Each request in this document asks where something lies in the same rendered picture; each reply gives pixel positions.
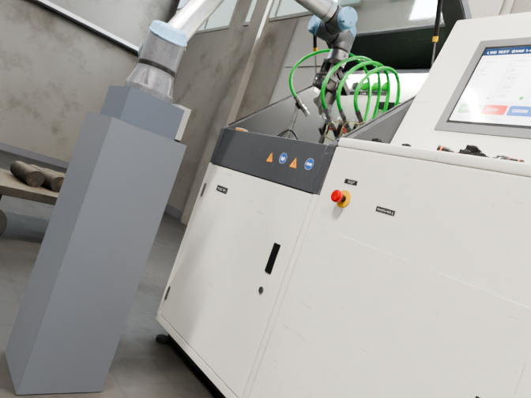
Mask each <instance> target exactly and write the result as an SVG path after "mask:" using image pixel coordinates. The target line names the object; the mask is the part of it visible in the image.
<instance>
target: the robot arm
mask: <svg viewBox="0 0 531 398"><path fill-rule="evenodd" d="M223 1H224V0H188V1H187V3H186V4H185V5H184V6H183V7H182V8H181V9H180V10H179V11H178V13H177V14H176V15H175V16H174V17H173V18H172V19H171V20H170V21H169V22H168V23H164V22H162V21H153V22H152V23H151V26H149V32H148V35H147V37H146V39H145V40H144V42H143V43H142V44H141V45H140V47H139V49H138V59H139V60H138V63H137V66H136V68H135V69H134V71H133V72H132V73H131V74H130V75H129V76H128V78H127V79H126V80H125V82H124V85H123V86H131V87H134V88H136V89H138V90H140V91H143V92H145V93H147V94H149V95H151V96H154V97H156V98H158V99H160V100H163V101H165V102H167V103H170V104H172V102H173V82H174V79H175V75H176V73H177V70H178V68H179V63H180V61H181V58H182V56H183V53H184V52H185V50H186V48H185V47H186V43H187V41H188V40H189V39H190V38H191V37H192V36H193V35H194V33H195V32H196V31H197V30H198V29H199V28H200V27H201V26H202V25H203V24H204V23H205V22H206V21H207V20H208V19H209V17H210V16H211V15H212V14H213V13H214V12H215V11H216V9H217V8H218V7H219V6H220V5H221V4H222V3H223ZM294 1H296V2H297V3H299V4H300V5H301V6H302V7H304V8H305V9H307V10H308V11H309V12H311V13H313V14H314V16H313V17H312V18H311V20H310V22H309V24H308V32H310V33H311V34H313V35H314V36H317V37H318V38H320V39H322V40H324V41H326V42H327V43H329V44H331V45H332V47H331V50H330V53H329V56H328V58H327V59H326V58H324V60H323V63H322V67H321V69H320V71H319V73H316V74H315V77H314V80H315V78H317V79H316V82H315V83H314V81H313V84H312V85H313V86H314V87H316V88H317V89H319V90H321V89H322V84H323V81H324V80H325V78H326V75H327V74H328V72H329V71H330V70H331V69H332V68H333V67H334V66H335V65H336V64H337V63H339V62H341V61H343V60H344V59H346V58H348V55H349V52H350V50H351V48H352V44H353V42H354V40H355V37H356V27H355V25H356V22H357V13H356V11H355V10H354V9H353V8H352V7H349V6H347V7H341V6H340V5H338V4H337V3H336V2H335V1H334V0H294ZM345 64H346V63H345ZM345 64H343V65H342V66H340V67H339V68H337V69H336V70H335V71H334V72H333V74H332V75H331V76H330V78H329V80H328V81H327V84H326V89H325V102H326V107H328V109H329V108H330V107H331V105H333V103H334V101H335V100H336V98H337V89H338V86H339V84H340V82H341V80H342V78H343V77H344V75H343V73H342V70H343V69H344V67H345ZM349 93H350V91H349V89H348V86H347V83H346V82H345V83H344V84H343V87H342V89H341V96H347V95H348V94H349ZM313 102H314V103H315V104H316V106H317V107H318V113H319V115H323V114H324V110H323V107H322V101H321V92H320V93H319V96H318V97H315V98H314V99H313Z"/></svg>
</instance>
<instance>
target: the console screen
mask: <svg viewBox="0 0 531 398"><path fill-rule="evenodd" d="M434 130H440V131H449V132H457V133H473V134H481V135H489V136H498V137H514V138H522V139H530V140H531V37H523V38H513V39H494V40H483V41H480V43H479V45H478V47H477V49H476V51H475V52H474V54H473V56H472V58H471V60H470V62H469V64H468V65H467V67H466V69H465V72H464V73H463V75H462V77H461V79H460V81H459V82H458V85H457V87H456V88H455V90H454V92H453V94H452V96H451V97H450V100H449V102H448V103H447V105H446V107H445V109H444V111H443V113H442V115H441V116H440V118H439V120H438V122H437V124H436V126H435V128H434Z"/></svg>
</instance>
